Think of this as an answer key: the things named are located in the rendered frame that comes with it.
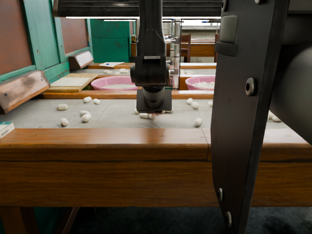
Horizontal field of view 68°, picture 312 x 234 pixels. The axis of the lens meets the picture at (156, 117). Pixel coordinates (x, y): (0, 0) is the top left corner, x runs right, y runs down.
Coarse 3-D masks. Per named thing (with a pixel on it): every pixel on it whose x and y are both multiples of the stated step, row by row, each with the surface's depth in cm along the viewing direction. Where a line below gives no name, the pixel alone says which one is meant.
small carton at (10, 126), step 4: (0, 124) 59; (4, 124) 59; (8, 124) 59; (12, 124) 60; (0, 128) 57; (4, 128) 57; (8, 128) 59; (12, 128) 60; (0, 132) 56; (4, 132) 57; (8, 132) 59; (0, 136) 56
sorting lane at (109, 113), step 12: (36, 108) 83; (48, 108) 83; (72, 108) 83; (84, 108) 83; (96, 108) 83; (108, 108) 83; (120, 108) 83; (132, 108) 83; (180, 108) 83; (192, 108) 83; (204, 108) 83; (12, 120) 73; (24, 120) 73; (36, 120) 73; (48, 120) 73; (72, 120) 73; (96, 120) 73; (108, 120) 73; (120, 120) 73; (132, 120) 73; (144, 120) 73; (156, 120) 73; (168, 120) 73; (180, 120) 73; (192, 120) 73; (204, 120) 73
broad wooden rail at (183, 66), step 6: (90, 66) 155; (96, 66) 155; (102, 66) 155; (108, 66) 155; (114, 66) 155; (120, 66) 155; (126, 66) 155; (186, 66) 155; (192, 66) 155; (198, 66) 155; (204, 66) 155; (210, 66) 155
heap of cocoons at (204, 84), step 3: (192, 84) 115; (195, 84) 117; (198, 84) 116; (201, 84) 115; (204, 84) 116; (207, 84) 116; (210, 84) 117; (213, 84) 116; (204, 87) 109; (207, 87) 110; (210, 87) 110; (213, 87) 111; (189, 90) 108
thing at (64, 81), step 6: (60, 78) 112; (66, 78) 111; (72, 78) 111; (78, 78) 111; (84, 78) 111; (54, 84) 100; (60, 84) 100; (66, 84) 100; (72, 84) 100; (78, 84) 100
